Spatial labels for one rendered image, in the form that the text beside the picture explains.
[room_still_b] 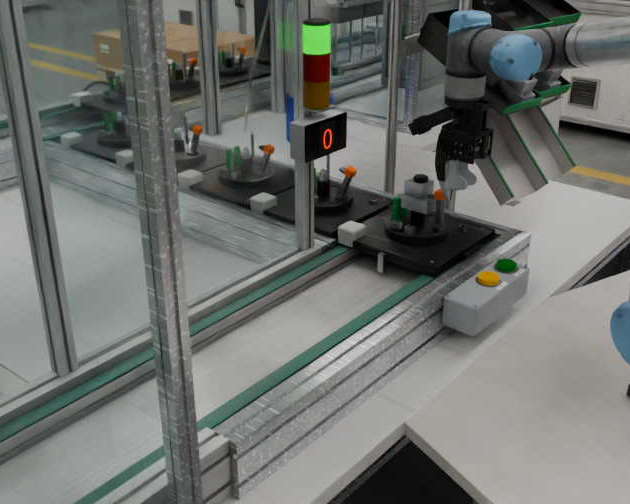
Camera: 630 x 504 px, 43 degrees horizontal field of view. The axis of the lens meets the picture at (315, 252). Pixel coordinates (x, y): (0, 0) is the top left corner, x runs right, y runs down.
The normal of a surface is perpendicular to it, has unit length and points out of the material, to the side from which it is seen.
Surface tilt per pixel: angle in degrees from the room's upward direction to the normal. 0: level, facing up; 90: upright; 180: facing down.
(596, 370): 0
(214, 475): 90
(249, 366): 0
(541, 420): 0
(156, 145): 90
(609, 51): 110
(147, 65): 90
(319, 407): 90
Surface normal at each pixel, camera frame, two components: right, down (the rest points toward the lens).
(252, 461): 0.77, 0.28
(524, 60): 0.47, 0.38
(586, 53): -0.77, 0.55
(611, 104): -0.64, 0.33
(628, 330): -0.87, 0.33
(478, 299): 0.00, -0.90
